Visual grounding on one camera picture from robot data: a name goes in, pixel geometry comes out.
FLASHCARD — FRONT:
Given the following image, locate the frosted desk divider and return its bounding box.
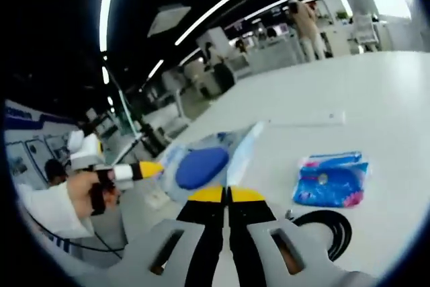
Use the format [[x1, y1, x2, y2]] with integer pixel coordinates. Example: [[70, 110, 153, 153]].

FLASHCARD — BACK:
[[247, 36, 300, 67]]

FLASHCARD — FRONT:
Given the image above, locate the ceiling air vent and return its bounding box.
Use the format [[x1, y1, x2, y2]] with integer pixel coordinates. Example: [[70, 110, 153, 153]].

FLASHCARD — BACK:
[[146, 4, 192, 38]]

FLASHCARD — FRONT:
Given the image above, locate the clear packet with blue disc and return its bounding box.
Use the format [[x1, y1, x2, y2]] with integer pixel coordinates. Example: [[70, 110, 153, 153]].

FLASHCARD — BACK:
[[157, 120, 269, 202]]

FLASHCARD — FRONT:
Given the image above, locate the black office chair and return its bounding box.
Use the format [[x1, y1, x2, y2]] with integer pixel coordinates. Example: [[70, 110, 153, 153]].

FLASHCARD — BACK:
[[214, 63, 237, 97]]

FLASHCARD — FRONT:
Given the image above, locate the wall display board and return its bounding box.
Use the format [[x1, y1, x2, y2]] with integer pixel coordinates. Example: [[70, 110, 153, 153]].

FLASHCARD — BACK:
[[4, 101, 82, 194]]

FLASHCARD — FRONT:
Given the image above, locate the person's left hand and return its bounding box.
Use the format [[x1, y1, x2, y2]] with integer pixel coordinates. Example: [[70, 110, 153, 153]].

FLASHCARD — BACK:
[[66, 169, 121, 218]]

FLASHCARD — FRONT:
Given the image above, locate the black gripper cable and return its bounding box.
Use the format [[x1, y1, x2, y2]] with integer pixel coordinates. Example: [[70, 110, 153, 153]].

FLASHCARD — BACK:
[[27, 213, 126, 255]]

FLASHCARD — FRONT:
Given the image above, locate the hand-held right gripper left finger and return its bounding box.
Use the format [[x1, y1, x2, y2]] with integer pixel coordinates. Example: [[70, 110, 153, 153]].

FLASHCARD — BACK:
[[100, 186, 226, 287]]

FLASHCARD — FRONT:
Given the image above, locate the table cable tray lid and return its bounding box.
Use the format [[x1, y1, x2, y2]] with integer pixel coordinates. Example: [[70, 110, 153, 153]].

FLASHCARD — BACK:
[[268, 111, 347, 127]]

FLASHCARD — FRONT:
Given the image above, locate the blue printed tissue packet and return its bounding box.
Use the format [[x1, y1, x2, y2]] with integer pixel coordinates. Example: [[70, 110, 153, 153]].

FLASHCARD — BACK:
[[291, 151, 370, 208]]

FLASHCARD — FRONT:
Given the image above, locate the white tabletop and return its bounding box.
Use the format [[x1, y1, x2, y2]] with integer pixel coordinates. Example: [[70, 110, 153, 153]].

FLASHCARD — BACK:
[[134, 50, 430, 281]]

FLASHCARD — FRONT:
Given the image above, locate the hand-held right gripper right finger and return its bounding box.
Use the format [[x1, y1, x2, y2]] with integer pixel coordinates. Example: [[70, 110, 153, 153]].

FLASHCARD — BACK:
[[228, 186, 377, 287]]

